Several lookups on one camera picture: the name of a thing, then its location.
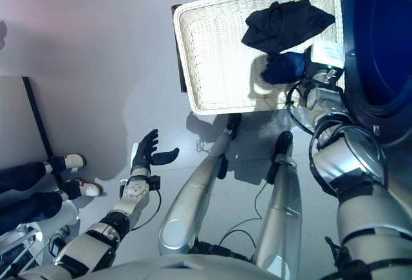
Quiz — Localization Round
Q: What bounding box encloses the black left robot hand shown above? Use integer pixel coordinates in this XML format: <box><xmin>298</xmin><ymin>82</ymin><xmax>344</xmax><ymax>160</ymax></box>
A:
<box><xmin>130</xmin><ymin>128</ymin><xmax>180</xmax><ymax>178</ymax></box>

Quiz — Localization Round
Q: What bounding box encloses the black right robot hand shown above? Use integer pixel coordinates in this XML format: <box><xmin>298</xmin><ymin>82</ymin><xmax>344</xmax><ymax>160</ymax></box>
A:
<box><xmin>302</xmin><ymin>43</ymin><xmax>345</xmax><ymax>79</ymax></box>

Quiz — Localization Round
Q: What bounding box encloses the blue garment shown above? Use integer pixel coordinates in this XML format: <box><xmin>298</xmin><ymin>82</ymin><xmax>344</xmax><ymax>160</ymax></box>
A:
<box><xmin>259</xmin><ymin>51</ymin><xmax>306</xmax><ymax>85</ymax></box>

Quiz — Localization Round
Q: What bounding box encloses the black garment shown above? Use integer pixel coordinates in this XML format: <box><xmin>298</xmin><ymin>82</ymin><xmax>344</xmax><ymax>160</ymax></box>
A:
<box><xmin>241</xmin><ymin>0</ymin><xmax>335</xmax><ymax>54</ymax></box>

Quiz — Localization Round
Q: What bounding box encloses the dark steel washing machine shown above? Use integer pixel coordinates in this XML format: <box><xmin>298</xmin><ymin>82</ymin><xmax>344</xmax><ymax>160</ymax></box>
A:
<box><xmin>273</xmin><ymin>0</ymin><xmax>412</xmax><ymax>162</ymax></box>

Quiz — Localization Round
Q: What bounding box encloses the silver left robot leg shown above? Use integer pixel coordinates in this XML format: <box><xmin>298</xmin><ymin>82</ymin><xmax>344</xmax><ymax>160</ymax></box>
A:
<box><xmin>158</xmin><ymin>113</ymin><xmax>242</xmax><ymax>257</ymax></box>

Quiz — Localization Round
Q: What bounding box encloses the silver robot leg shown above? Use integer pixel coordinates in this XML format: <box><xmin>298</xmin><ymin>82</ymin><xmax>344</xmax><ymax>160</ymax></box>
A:
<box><xmin>158</xmin><ymin>113</ymin><xmax>242</xmax><ymax>257</ymax></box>
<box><xmin>256</xmin><ymin>131</ymin><xmax>303</xmax><ymax>273</ymax></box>

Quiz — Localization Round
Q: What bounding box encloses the white wicker tray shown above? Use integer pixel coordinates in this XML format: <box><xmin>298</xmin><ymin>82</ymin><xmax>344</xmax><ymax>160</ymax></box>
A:
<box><xmin>173</xmin><ymin>0</ymin><xmax>347</xmax><ymax>115</ymax></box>

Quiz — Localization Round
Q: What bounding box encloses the grey robot torso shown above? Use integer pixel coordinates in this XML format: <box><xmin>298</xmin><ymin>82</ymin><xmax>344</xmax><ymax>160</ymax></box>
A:
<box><xmin>19</xmin><ymin>254</ymin><xmax>284</xmax><ymax>280</ymax></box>

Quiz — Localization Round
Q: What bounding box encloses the person in dark trousers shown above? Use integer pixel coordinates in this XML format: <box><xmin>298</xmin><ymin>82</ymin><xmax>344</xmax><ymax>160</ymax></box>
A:
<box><xmin>0</xmin><ymin>153</ymin><xmax>104</xmax><ymax>229</ymax></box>

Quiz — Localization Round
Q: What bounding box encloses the beige partition with black edge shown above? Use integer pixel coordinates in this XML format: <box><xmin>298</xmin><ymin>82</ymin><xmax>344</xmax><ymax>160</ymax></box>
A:
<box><xmin>0</xmin><ymin>75</ymin><xmax>54</xmax><ymax>165</ymax></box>

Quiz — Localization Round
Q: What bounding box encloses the silver right robot leg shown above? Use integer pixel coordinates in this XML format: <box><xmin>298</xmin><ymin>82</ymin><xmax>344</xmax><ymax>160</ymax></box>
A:
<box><xmin>256</xmin><ymin>131</ymin><xmax>303</xmax><ymax>273</ymax></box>

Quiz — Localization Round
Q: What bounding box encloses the thin black floor cable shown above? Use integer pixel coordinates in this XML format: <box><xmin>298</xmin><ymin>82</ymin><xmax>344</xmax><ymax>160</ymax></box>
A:
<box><xmin>218</xmin><ymin>183</ymin><xmax>274</xmax><ymax>245</ymax></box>

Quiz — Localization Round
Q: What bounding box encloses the silver metal support frame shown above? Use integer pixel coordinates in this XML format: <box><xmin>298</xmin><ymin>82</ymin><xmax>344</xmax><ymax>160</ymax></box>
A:
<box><xmin>0</xmin><ymin>225</ymin><xmax>43</xmax><ymax>263</ymax></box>

